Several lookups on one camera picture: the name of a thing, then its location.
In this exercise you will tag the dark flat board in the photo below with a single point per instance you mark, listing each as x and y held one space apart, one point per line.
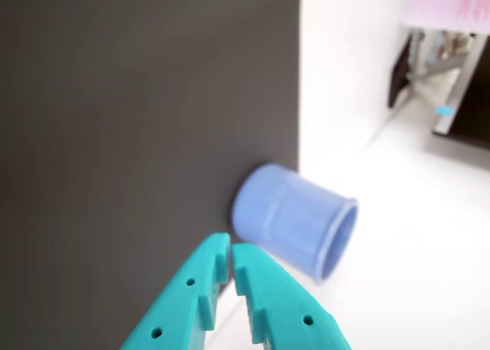
402 74

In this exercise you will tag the pink patterned cloth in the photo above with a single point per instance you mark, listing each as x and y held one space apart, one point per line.
444 1

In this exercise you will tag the dark grey ribbed mat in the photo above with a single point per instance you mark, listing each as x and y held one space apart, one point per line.
134 116

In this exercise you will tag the black furniture panel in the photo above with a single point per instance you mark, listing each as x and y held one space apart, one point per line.
474 112

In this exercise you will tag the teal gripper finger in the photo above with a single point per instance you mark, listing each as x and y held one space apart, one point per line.
180 308
283 308

